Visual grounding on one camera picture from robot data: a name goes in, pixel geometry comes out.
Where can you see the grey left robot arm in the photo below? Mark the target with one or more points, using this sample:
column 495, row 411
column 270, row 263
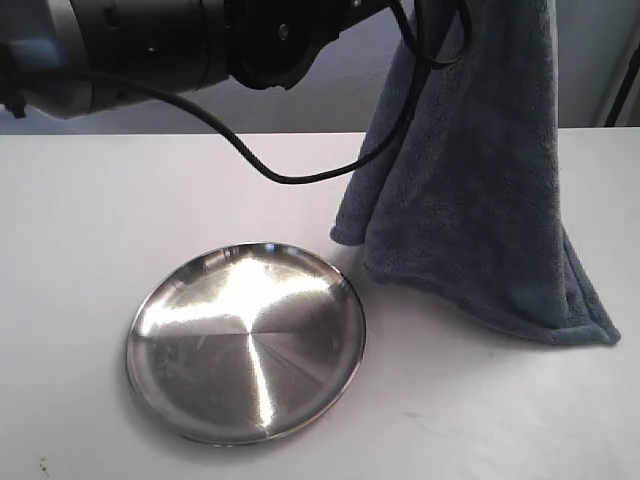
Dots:
column 173, row 46

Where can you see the grey-blue fleece towel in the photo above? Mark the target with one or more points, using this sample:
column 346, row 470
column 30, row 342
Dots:
column 464, row 204

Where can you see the round stainless steel plate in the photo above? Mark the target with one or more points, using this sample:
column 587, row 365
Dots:
column 246, row 343

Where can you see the white backdrop curtain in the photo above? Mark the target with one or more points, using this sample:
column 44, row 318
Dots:
column 340, row 92

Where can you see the black light stand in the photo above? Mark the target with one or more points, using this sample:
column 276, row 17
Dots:
column 624, row 89

